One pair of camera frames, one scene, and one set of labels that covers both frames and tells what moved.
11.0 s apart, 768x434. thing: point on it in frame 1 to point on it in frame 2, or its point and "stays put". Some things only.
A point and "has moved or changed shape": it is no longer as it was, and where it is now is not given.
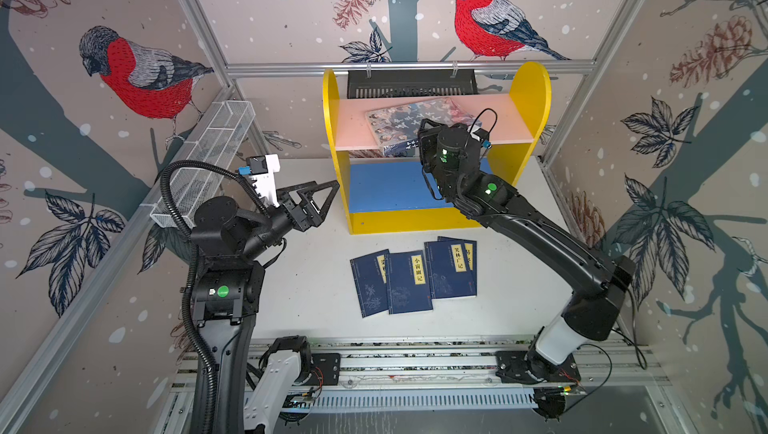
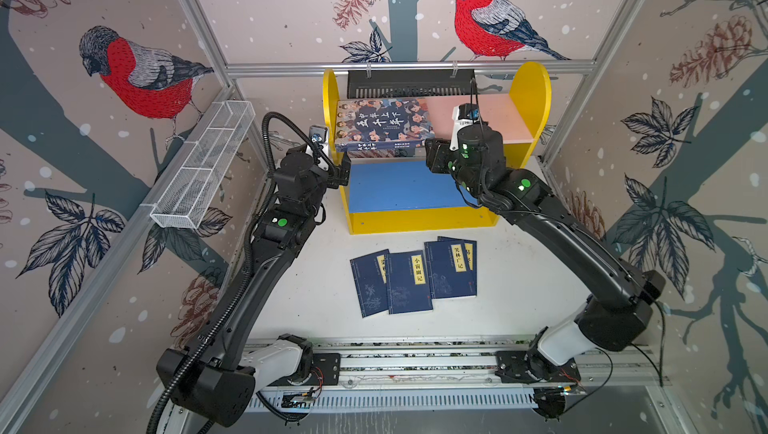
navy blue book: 408,283 stays put
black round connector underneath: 550,401 stays put
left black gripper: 310,218 to 337,173
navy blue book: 471,251 stays put
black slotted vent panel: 365,84 stays put
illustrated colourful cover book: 398,128 has moved or changed shape
